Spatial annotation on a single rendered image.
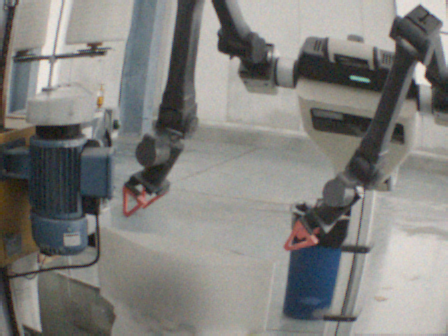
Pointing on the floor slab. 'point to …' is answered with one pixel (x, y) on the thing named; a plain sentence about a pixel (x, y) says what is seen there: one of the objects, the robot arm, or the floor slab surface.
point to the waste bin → (313, 266)
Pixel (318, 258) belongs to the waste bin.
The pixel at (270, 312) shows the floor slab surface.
